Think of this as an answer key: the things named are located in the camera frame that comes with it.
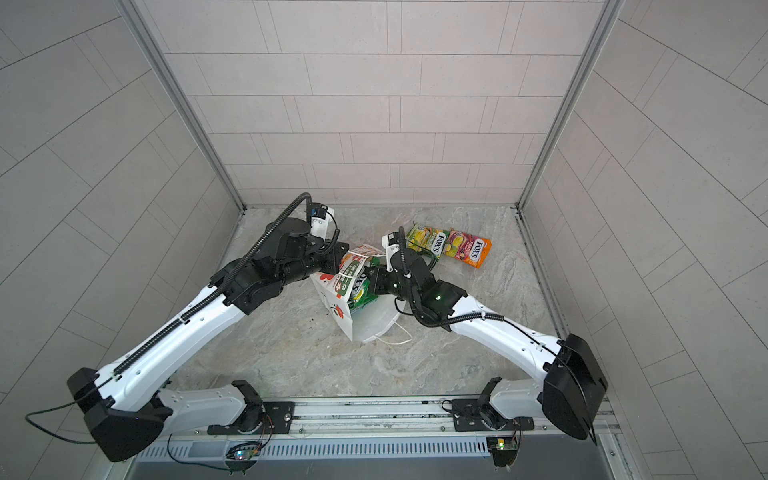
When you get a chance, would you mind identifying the orange pink candy bag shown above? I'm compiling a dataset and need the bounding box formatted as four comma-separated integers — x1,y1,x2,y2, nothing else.
443,230,492,268

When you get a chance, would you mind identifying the white ventilation grille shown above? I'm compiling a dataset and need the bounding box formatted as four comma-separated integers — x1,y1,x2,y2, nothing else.
137,437,490,463

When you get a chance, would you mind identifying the aluminium mounting rail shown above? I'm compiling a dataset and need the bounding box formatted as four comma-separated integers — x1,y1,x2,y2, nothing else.
181,381,569,439

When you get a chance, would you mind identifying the left green circuit board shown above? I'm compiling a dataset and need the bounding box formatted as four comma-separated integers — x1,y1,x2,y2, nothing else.
225,441,262,462

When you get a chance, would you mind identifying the green circuit board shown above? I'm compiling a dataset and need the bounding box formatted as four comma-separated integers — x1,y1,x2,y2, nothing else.
225,441,262,462
486,437,520,468

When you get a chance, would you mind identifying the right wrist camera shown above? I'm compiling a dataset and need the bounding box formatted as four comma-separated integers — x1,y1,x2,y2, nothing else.
382,232,400,272

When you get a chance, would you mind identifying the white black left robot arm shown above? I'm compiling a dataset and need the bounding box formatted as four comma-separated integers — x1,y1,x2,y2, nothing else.
67,193,349,462

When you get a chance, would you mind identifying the white floral paper bag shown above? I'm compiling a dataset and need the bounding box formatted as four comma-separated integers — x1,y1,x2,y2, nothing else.
310,244,399,343

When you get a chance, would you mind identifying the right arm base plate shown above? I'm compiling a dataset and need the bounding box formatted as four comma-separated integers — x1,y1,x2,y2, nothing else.
440,398,535,432

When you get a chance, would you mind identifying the green yellow candy bag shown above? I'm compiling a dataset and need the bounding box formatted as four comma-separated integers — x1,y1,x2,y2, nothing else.
406,224,450,259

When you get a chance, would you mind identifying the green snack pack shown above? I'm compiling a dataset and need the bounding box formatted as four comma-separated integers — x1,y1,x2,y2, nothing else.
347,257,381,311

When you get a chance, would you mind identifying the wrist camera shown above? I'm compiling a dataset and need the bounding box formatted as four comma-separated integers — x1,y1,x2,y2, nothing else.
382,232,400,272
309,203,335,239

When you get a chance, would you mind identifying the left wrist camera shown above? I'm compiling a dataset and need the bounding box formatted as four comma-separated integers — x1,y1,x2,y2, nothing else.
309,203,335,239

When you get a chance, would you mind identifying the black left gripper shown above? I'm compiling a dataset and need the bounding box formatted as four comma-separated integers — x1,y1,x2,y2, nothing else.
274,238,352,289

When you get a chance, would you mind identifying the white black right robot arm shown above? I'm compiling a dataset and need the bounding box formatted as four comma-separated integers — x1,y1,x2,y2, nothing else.
364,257,608,440

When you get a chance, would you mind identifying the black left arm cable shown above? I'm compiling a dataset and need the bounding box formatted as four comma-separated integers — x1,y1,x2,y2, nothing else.
25,383,115,446

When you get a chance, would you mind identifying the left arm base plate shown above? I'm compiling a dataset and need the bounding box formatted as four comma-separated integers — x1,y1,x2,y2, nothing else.
207,401,296,435

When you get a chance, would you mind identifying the right green circuit board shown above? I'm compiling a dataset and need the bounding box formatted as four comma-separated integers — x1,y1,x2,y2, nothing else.
486,437,520,468

